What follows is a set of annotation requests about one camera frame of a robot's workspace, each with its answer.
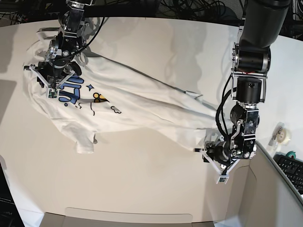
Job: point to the black monitor corner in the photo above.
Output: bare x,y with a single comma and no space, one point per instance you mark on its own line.
9,215

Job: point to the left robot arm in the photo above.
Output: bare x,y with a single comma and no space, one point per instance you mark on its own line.
237,116

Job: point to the beige cardboard box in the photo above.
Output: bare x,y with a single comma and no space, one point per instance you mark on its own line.
261,196

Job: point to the white printed t-shirt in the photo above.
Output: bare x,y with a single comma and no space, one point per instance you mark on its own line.
111,97

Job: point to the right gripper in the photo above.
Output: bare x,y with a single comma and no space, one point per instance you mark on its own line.
47,75

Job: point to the clear tape dispenser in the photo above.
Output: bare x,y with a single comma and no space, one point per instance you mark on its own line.
281,136

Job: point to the black computer keyboard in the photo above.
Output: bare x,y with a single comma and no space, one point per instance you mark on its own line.
293,169

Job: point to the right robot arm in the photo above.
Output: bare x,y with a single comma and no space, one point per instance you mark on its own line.
58,65

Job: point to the green tape roll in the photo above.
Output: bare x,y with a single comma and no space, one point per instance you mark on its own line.
291,154

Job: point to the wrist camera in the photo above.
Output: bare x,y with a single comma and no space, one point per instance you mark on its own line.
52,93
222,179

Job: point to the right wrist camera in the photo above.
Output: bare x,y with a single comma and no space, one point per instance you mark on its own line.
52,93

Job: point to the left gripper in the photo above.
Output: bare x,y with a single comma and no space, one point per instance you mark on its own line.
217,154

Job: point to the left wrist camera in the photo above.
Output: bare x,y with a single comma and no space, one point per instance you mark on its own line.
222,179

